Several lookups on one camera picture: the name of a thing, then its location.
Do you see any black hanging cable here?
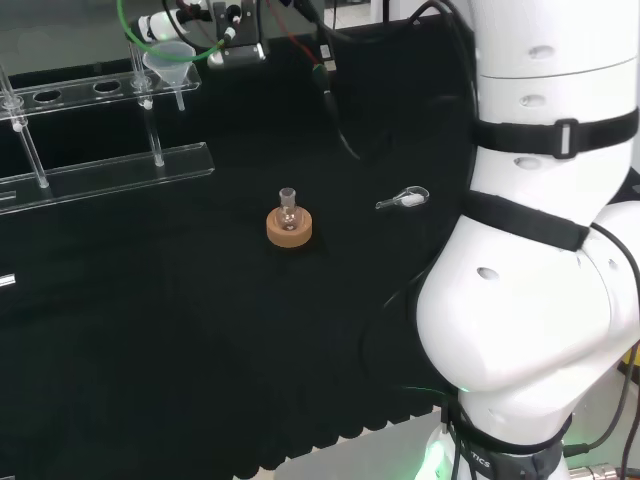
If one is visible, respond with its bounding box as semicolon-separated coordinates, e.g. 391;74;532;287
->
298;0;362;161

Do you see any transparent funnel stand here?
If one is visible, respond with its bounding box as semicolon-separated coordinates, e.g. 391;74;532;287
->
0;41;217;217

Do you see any black bench cloth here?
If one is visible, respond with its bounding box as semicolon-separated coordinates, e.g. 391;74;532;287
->
0;8;484;475

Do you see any green cable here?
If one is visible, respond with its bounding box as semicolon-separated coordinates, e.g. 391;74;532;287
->
115;0;237;65

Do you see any small round-bottom glass flask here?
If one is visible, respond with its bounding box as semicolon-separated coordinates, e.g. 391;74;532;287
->
277;186;303;233

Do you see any clear plastic funnel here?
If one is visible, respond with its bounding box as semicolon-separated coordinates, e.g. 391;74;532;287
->
142;40;198;113

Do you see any cork ring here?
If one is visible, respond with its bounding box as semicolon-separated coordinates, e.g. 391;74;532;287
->
265;205;317;248

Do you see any orange cable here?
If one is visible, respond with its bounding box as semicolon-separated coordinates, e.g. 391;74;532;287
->
263;0;325;71

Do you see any glass weighing funnel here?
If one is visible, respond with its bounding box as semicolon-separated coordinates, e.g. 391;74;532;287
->
374;185;431;212

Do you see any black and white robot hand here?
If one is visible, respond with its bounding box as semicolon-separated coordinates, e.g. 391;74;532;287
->
136;0;268;70

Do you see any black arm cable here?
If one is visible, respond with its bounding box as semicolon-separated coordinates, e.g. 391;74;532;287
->
588;222;640;480

